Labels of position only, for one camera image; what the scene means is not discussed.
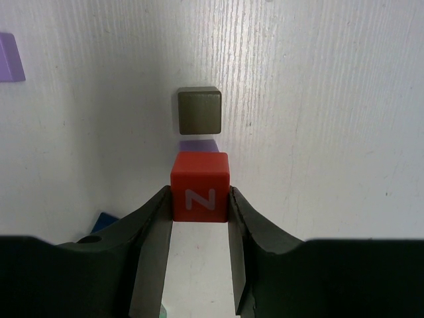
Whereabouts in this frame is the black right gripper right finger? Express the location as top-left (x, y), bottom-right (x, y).
top-left (228, 187), bottom-right (423, 317)

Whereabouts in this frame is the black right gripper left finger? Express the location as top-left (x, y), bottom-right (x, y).
top-left (1, 186), bottom-right (172, 317)

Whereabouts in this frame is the long dark blue block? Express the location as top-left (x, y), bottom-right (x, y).
top-left (90, 212), bottom-right (119, 234)

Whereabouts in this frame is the green notched wood block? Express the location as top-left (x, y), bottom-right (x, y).
top-left (159, 305), bottom-right (167, 318)

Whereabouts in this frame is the red letter wood cube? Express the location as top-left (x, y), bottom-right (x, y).
top-left (170, 152), bottom-right (230, 223)

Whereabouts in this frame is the purple wood cube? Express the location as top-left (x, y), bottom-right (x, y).
top-left (0, 32), bottom-right (26, 83)
top-left (179, 139), bottom-right (219, 152)

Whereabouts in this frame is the olive grey wood cube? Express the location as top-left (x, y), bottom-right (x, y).
top-left (176, 86), bottom-right (222, 135)

